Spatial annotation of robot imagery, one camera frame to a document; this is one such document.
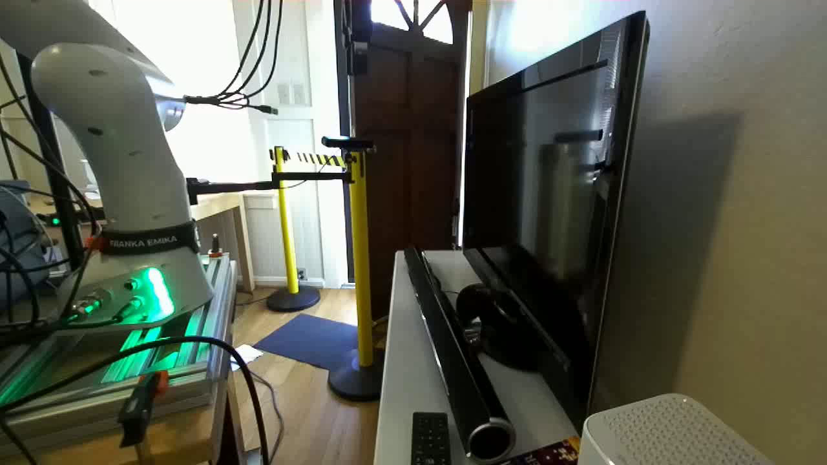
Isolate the aluminium robot base table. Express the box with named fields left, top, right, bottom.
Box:
left=0, top=255, right=236, bottom=465

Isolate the brown wooden door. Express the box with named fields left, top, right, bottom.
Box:
left=334, top=0, right=470, bottom=319

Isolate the hanging black cable bundle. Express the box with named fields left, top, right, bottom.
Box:
left=181, top=0, right=288, bottom=117

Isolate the colourful printed card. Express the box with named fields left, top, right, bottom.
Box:
left=507, top=440, right=580, bottom=465

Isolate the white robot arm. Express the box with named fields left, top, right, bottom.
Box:
left=0, top=0, right=213, bottom=329

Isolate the near yellow stanchion post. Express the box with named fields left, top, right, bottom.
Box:
left=324, top=138, right=380, bottom=401

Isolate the black remote control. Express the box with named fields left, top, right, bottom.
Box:
left=412, top=410, right=451, bottom=465

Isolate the long black soundbar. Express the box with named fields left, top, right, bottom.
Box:
left=405, top=248, right=515, bottom=465

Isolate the yellow stanchion post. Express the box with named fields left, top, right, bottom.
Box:
left=267, top=148, right=321, bottom=312
left=324, top=138, right=380, bottom=401

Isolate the black cable on table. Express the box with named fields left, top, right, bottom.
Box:
left=0, top=333, right=277, bottom=465

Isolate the blue floor mat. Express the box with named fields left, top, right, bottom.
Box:
left=257, top=316, right=356, bottom=369

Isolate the black horizontal camera boom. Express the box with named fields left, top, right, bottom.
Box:
left=186, top=170, right=351, bottom=204

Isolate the white perforated decoder box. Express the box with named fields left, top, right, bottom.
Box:
left=576, top=394, right=774, bottom=465

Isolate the black flat screen television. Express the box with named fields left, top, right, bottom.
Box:
left=454, top=10, right=648, bottom=422

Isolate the far yellow stanchion post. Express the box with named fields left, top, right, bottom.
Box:
left=267, top=148, right=321, bottom=312

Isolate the white tv cabinet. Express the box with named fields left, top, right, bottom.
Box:
left=373, top=252, right=580, bottom=465

